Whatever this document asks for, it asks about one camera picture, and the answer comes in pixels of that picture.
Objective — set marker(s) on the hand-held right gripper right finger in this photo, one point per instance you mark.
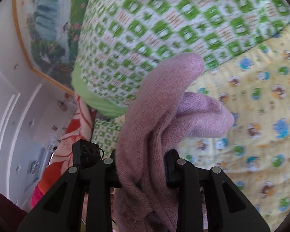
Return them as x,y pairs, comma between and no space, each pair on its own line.
171,169

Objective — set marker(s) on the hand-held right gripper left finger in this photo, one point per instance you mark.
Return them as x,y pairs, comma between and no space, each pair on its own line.
106,174

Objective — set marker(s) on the pink knit sweater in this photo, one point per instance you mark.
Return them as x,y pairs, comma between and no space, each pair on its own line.
147,125

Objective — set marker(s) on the small green patterned pillow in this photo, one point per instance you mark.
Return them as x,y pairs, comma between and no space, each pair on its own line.
103,133

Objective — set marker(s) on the orange floral blanket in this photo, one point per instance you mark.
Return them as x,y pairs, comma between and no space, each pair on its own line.
70,130

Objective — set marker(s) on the white cabinet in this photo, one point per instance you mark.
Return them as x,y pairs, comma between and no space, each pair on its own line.
53,123

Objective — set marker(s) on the magenta cloth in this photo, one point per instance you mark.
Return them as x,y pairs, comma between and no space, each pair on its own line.
36,198

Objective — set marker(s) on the dark red cloth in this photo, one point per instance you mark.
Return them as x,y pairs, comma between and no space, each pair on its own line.
4,207

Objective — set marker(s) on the yellow bear print bedsheet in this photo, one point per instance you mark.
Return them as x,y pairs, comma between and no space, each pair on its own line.
256,101

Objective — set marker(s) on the green checked patterned pillow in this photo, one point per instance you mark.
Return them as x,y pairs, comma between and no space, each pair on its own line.
159,29

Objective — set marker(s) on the landscape wall poster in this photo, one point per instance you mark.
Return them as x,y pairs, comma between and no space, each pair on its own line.
50,29

